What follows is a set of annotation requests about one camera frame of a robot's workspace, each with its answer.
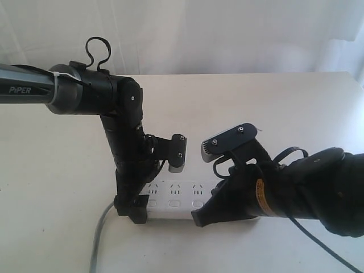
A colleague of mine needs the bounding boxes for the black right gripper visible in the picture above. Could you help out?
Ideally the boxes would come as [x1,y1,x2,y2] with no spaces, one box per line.
[191,139,273,228]

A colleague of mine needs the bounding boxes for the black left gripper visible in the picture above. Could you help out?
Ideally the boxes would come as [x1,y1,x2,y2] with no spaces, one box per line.
[100,113,173,224]

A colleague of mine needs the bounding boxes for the white five-outlet power strip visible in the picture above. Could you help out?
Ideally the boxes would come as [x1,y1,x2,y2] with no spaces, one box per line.
[141,180,218,220]

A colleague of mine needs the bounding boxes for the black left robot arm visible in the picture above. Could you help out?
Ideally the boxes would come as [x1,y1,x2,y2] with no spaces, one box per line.
[1,62,164,224]

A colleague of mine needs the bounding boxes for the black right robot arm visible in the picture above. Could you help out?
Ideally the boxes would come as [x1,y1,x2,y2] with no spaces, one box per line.
[192,140,363,238]

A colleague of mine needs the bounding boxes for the white sheer curtain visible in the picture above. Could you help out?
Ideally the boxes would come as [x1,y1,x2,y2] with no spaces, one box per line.
[1,1,363,83]

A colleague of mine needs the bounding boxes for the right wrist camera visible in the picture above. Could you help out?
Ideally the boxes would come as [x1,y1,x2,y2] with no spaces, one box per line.
[201,123,258,163]

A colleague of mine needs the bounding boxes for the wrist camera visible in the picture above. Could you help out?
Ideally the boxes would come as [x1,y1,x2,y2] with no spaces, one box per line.
[167,134,187,173]
[201,123,258,163]

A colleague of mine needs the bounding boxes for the grey power cable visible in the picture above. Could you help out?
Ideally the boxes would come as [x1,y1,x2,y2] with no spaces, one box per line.
[88,203,117,273]

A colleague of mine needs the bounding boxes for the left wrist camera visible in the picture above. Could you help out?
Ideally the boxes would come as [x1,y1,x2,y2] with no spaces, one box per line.
[167,134,187,173]

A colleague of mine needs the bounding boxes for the blue cable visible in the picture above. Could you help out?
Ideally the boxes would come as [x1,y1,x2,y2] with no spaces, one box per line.
[287,213,364,273]

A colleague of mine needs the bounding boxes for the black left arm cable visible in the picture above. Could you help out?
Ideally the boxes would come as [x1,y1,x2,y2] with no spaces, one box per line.
[85,36,111,72]

